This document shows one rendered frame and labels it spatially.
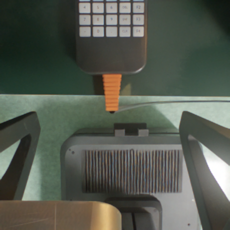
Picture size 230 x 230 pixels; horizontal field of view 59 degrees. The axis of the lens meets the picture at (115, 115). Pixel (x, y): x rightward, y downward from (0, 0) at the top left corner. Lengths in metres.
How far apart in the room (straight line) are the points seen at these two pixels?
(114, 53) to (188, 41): 0.08
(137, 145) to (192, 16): 0.55
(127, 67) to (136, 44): 0.02
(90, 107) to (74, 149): 0.29
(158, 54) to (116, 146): 0.54
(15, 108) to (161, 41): 0.92
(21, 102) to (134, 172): 0.63
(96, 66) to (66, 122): 0.82
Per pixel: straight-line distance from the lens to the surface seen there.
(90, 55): 0.20
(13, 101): 1.08
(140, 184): 0.78
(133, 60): 0.19
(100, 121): 0.98
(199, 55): 0.24
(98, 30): 0.20
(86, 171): 0.76
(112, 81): 0.20
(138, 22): 0.20
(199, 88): 0.23
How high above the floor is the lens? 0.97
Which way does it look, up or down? 85 degrees down
